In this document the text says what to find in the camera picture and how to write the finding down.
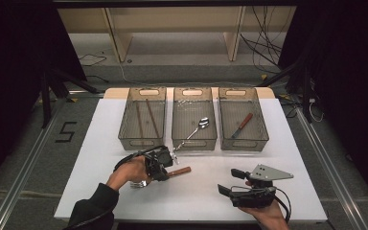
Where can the black tripod stand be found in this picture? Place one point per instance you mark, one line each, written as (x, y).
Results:
(49, 92)
(302, 83)

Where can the light wooden shelf unit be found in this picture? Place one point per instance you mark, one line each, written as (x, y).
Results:
(175, 19)

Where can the smoky transparent plastic bin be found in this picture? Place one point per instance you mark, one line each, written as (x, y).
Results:
(194, 123)
(242, 123)
(143, 123)

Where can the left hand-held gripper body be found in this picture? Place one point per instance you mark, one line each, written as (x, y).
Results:
(159, 163)

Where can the person's right hand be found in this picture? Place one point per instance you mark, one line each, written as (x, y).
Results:
(268, 214)

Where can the aluminium floor rail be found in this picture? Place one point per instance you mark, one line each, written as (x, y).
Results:
(329, 163)
(22, 172)

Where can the shiny metal spoon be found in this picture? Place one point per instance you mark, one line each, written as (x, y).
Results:
(203, 123)

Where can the white table cover sheet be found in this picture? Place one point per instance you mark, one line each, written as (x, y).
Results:
(188, 204)

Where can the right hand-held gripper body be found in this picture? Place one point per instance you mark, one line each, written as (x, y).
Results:
(257, 196)

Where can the person's left hand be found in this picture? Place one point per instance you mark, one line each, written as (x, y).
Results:
(131, 172)

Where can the dark curtain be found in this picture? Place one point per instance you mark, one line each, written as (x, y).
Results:
(12, 80)
(348, 80)

